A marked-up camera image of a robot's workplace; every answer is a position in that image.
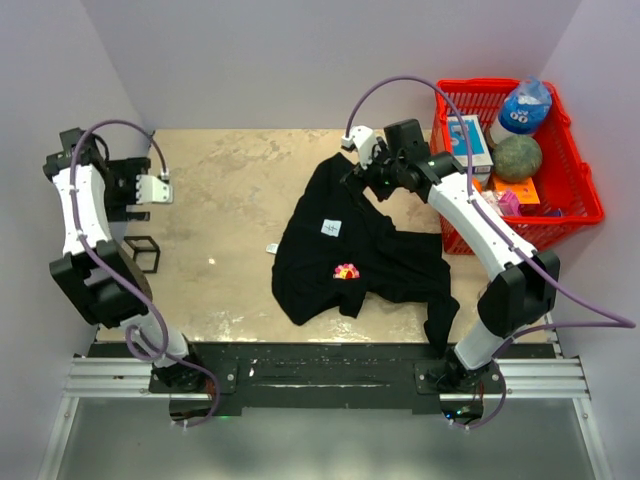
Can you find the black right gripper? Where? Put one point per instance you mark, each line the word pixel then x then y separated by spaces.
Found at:
pixel 382 154

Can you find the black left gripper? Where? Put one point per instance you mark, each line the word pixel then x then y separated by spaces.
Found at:
pixel 117 210

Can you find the black garment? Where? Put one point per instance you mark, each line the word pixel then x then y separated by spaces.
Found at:
pixel 337 248

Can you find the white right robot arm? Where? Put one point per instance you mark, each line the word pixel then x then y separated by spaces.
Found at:
pixel 520 289

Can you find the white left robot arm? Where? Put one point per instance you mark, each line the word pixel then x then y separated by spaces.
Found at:
pixel 101 280

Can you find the pink small package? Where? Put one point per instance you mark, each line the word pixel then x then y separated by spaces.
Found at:
pixel 509 204

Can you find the red plastic basket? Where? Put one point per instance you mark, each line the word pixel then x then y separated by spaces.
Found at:
pixel 568 197

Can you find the green round melon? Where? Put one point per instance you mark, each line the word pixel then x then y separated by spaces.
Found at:
pixel 517 158

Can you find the orange box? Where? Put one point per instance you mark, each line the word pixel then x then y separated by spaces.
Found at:
pixel 524 190

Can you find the blue plastic bag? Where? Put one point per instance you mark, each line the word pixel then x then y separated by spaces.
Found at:
pixel 522 113

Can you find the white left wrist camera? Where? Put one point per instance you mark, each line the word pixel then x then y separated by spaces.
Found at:
pixel 151 189

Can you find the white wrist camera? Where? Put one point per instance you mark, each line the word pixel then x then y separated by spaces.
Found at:
pixel 151 189
pixel 364 141

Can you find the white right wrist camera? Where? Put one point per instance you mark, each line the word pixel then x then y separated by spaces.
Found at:
pixel 364 141

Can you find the black wire cube frame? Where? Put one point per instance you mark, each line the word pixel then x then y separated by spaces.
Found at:
pixel 143 246

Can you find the aluminium rail frame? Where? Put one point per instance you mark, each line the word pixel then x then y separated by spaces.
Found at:
pixel 111 426

